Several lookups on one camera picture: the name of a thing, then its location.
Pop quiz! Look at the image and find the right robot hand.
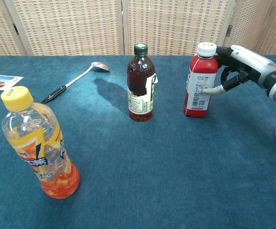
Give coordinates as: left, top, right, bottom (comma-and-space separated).
203, 44, 276, 96

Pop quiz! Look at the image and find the red juice bottle white cap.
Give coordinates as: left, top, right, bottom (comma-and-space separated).
184, 42, 219, 118

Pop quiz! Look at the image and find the orange iced tea bottle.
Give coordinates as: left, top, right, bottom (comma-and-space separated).
0, 85, 81, 200

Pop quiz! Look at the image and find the dark brown tea bottle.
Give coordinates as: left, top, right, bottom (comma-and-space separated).
126, 43, 159, 122

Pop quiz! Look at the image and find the blue table cloth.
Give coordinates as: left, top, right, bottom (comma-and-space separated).
0, 55, 276, 229

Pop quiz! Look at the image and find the metal ladle black handle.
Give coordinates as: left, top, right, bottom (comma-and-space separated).
41, 61, 111, 104

